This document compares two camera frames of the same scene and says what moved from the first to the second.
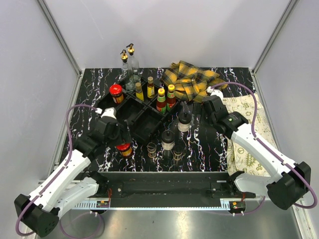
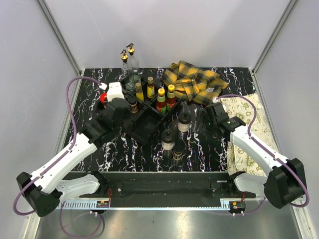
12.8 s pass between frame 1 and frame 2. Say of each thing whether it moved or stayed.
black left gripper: moved
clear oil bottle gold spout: stayed
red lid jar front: moved
